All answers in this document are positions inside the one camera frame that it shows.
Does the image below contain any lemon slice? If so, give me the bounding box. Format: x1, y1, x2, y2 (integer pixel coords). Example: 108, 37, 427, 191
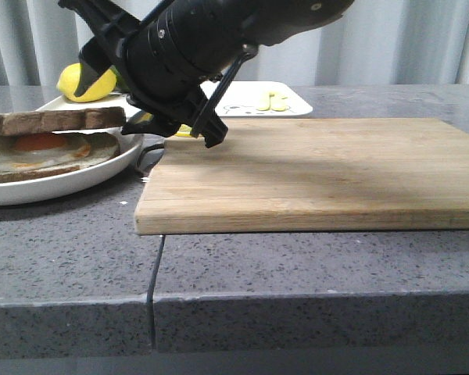
175, 124, 193, 138

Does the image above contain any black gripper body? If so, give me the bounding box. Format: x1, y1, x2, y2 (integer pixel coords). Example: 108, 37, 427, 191
59, 1, 219, 127

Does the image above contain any grey curtain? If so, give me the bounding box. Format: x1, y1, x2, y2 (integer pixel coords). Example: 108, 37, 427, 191
0, 1, 469, 86

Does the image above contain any yellow lemon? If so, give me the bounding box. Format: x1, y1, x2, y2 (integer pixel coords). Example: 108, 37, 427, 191
56, 63, 116, 103

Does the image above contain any white rectangular bear tray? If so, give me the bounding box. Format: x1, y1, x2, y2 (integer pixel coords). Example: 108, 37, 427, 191
39, 81, 313, 118

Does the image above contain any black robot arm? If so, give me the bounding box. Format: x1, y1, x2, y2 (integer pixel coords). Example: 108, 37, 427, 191
60, 0, 349, 147

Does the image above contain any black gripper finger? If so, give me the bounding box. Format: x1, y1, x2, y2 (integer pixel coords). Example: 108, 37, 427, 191
74, 38, 113, 98
120, 111, 181, 138

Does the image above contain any green lime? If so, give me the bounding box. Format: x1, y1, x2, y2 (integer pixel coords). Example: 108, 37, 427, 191
110, 66, 130, 93

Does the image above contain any bread slice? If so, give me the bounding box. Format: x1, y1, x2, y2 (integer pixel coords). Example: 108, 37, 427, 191
0, 106, 126, 137
0, 132, 122, 185

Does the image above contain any white round plate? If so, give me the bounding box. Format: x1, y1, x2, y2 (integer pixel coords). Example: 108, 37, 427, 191
0, 128, 144, 206

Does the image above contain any fried egg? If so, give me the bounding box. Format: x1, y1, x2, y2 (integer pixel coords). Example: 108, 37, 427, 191
0, 132, 91, 170

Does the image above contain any wooden cutting board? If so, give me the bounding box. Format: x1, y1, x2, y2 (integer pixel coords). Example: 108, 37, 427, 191
134, 118, 469, 235

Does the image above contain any yellow plastic fork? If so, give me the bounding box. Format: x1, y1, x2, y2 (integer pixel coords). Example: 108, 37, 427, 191
256, 91, 275, 111

